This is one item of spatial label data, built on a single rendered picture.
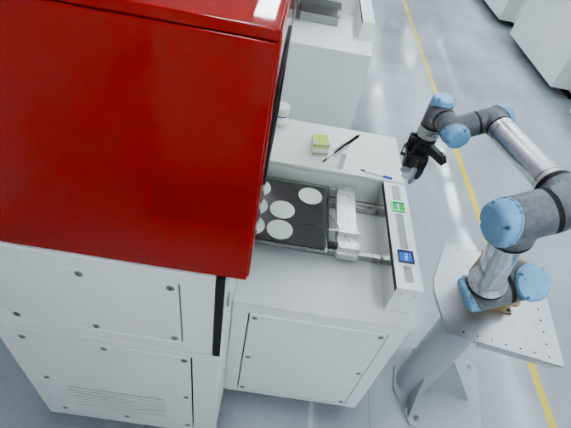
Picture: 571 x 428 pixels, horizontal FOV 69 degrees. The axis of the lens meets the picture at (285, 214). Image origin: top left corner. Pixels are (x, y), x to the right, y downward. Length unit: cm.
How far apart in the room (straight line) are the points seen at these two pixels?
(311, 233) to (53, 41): 111
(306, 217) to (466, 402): 136
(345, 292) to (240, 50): 108
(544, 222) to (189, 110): 82
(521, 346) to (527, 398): 102
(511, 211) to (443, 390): 149
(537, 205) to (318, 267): 79
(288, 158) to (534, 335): 114
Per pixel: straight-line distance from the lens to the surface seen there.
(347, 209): 175
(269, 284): 150
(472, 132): 140
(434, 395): 244
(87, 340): 146
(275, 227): 157
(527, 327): 180
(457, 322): 165
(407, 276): 150
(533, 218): 111
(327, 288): 154
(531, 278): 150
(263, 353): 174
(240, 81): 66
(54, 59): 76
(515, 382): 274
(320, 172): 178
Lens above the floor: 204
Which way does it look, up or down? 45 degrees down
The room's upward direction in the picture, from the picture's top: 12 degrees clockwise
